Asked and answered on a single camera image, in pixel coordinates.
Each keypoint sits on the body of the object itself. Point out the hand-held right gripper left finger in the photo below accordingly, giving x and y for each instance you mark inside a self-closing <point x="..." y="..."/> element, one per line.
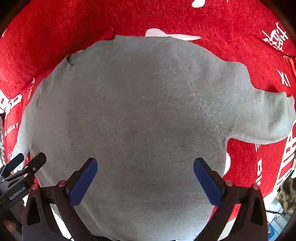
<point x="83" y="185"/>

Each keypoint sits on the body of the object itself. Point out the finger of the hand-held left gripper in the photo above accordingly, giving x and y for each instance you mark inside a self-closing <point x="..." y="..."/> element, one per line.
<point x="14" y="162"/>
<point x="34" y="165"/>

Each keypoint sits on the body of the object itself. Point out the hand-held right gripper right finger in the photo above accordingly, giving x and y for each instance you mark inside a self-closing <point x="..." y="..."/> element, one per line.
<point x="208" y="185"/>

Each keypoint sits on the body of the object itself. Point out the grey knit sweater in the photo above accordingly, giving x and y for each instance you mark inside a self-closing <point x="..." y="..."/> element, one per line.
<point x="138" y="104"/>

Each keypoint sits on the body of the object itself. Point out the mottled brown cloth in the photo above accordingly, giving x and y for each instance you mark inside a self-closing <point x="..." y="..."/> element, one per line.
<point x="287" y="192"/>

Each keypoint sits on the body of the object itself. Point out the red printed blanket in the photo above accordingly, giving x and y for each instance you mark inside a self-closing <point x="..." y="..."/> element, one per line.
<point x="69" y="34"/>

